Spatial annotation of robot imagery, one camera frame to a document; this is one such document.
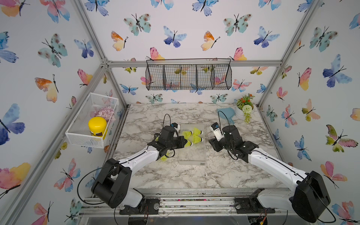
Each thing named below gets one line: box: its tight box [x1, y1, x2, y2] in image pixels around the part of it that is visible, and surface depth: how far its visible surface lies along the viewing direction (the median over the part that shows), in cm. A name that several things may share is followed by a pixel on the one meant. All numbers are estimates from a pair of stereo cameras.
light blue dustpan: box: [216, 107, 236, 125], surface depth 120 cm
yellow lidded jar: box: [88, 116, 108, 138], surface depth 65 cm
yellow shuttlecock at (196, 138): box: [192, 134, 204, 144], surface depth 99 cm
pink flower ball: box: [93, 106, 116, 123], surface depth 70 cm
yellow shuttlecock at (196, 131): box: [192, 127, 204, 135], surface depth 103 cm
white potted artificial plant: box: [235, 93, 255, 124], surface depth 104 cm
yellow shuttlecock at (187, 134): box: [182, 130, 194, 141], surface depth 101 cm
